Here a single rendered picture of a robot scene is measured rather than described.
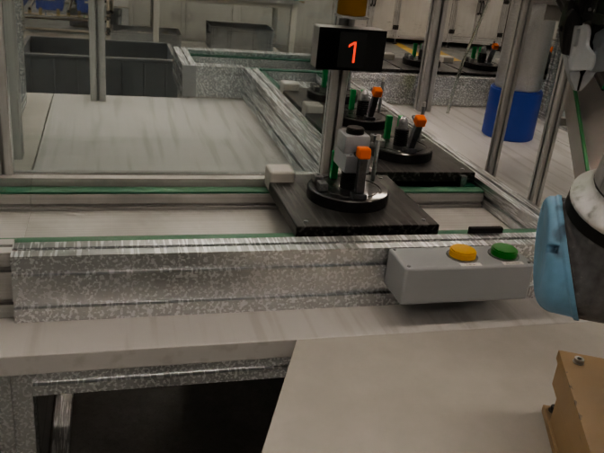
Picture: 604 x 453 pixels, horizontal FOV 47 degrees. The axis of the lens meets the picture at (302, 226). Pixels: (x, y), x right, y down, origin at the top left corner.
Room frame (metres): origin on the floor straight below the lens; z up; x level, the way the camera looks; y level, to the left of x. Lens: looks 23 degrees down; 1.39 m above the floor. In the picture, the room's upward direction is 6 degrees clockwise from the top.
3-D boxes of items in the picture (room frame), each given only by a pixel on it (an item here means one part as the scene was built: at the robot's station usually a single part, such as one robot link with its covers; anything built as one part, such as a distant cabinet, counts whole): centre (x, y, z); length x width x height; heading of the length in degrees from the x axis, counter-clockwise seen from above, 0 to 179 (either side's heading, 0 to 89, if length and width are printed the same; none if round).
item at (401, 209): (1.12, -0.07, 0.96); 0.24 x 0.24 x 0.02; 17
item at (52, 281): (0.96, -0.04, 0.91); 0.89 x 0.06 x 0.11; 107
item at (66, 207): (1.12, 0.03, 0.91); 0.84 x 0.28 x 0.10; 107
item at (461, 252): (0.95, -0.24, 0.96); 0.04 x 0.04 x 0.02
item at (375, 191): (1.12, -0.07, 0.98); 0.14 x 0.14 x 0.02
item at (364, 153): (1.08, -0.08, 1.04); 0.04 x 0.02 x 0.08; 17
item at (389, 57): (2.61, -0.38, 1.01); 0.24 x 0.24 x 0.13; 17
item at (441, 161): (1.43, -0.19, 1.01); 0.24 x 0.24 x 0.13; 17
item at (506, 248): (0.97, -0.31, 0.96); 0.04 x 0.04 x 0.02
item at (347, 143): (1.14, -0.07, 1.06); 0.08 x 0.04 x 0.07; 17
